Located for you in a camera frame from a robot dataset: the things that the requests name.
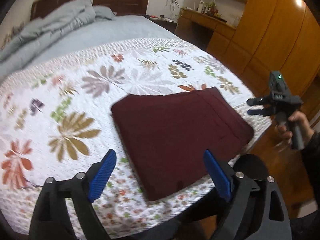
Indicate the grey-blue comforter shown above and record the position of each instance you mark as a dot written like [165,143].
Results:
[41,33]

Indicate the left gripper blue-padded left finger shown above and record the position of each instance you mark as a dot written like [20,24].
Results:
[50,218]

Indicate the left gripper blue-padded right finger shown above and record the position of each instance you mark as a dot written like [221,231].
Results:
[255,208]

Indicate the white floral quilt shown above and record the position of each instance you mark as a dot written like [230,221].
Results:
[56,121]

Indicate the wooden desk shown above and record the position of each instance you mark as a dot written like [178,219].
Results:
[201,30]

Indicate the maroon pants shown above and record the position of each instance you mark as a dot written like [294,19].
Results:
[165,136]

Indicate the right hand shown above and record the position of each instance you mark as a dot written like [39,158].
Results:
[306,130]

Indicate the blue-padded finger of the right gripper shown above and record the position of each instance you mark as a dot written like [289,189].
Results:
[269,111]
[265,100]

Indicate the wooden wardrobe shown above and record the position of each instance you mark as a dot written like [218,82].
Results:
[274,35]

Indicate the grey-blue bed sheet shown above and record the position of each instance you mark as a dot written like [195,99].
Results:
[91,35]

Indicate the dark nightstand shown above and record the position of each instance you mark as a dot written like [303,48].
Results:
[165,23]

